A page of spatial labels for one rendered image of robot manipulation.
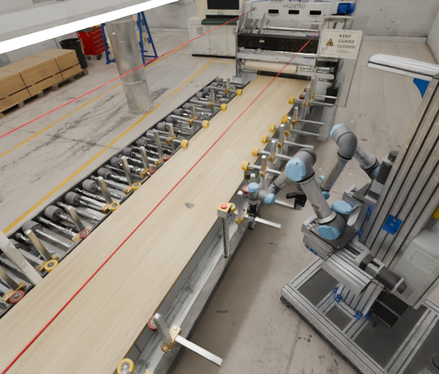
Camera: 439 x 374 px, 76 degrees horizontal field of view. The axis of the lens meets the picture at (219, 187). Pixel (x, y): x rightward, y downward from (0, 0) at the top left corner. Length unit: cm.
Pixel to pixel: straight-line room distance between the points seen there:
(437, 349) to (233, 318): 151
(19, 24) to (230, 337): 241
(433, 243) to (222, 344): 171
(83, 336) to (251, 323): 140
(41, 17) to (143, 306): 146
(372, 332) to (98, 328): 195
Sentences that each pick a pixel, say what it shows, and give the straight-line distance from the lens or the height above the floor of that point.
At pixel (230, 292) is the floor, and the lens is 283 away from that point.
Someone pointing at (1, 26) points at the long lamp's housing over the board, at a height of 236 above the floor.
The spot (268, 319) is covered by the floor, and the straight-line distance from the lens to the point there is 273.
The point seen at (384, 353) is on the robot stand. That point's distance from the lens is 262.
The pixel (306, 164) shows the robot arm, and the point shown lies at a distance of 157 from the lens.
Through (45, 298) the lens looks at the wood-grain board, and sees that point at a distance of 214.
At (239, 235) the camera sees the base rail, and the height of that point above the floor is 70.
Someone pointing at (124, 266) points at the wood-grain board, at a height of 90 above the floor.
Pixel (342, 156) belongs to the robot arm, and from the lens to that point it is 192.
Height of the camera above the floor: 249
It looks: 41 degrees down
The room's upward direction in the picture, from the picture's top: 4 degrees counter-clockwise
